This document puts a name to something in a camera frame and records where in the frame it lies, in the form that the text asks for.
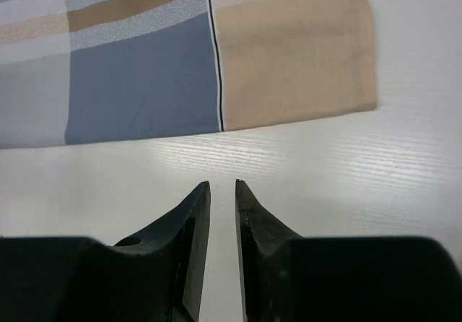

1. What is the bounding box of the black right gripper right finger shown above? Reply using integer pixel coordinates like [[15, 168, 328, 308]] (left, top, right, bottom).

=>
[[235, 180, 461, 321]]

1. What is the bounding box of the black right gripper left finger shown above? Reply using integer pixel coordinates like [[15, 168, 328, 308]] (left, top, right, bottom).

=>
[[1, 181, 211, 321]]

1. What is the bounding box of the blue beige plaid cloth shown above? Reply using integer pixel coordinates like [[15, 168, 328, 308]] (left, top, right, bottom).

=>
[[1, 0, 378, 148]]

